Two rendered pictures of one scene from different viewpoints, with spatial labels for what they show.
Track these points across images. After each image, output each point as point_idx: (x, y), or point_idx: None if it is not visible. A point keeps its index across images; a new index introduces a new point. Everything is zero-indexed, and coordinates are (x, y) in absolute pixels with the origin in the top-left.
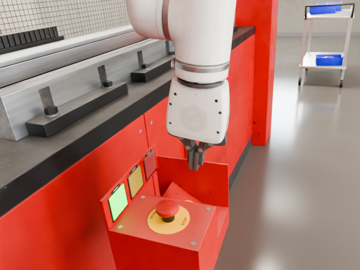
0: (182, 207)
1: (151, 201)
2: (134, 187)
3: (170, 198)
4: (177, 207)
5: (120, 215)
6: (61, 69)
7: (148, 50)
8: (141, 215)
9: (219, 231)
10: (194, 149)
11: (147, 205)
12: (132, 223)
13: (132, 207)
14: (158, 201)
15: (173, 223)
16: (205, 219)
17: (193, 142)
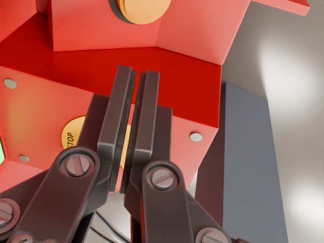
0: (129, 126)
1: (41, 98)
2: None
3: (87, 91)
4: (120, 184)
5: (2, 137)
6: None
7: None
8: (45, 136)
9: (229, 48)
10: (113, 176)
11: (42, 113)
12: (40, 152)
13: (10, 114)
14: (60, 101)
15: (121, 163)
16: (190, 159)
17: (90, 198)
